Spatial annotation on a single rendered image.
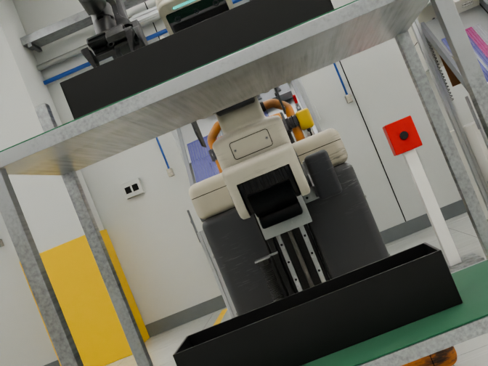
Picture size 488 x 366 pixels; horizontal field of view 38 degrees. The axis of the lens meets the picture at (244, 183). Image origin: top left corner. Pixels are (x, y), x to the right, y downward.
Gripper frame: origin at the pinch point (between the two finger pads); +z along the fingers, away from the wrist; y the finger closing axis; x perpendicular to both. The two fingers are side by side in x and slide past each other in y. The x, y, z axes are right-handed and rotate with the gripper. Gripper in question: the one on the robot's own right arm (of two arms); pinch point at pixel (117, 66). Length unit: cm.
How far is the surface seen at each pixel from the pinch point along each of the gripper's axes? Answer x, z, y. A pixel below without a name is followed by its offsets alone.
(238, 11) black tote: -23.2, 19.3, 32.7
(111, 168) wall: 319, -181, -104
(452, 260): 215, 14, 83
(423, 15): 205, -120, 128
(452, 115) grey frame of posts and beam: 219, -62, 118
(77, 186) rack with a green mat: 7.8, 22.8, -19.6
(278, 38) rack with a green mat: -32, 36, 37
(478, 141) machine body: 210, -38, 121
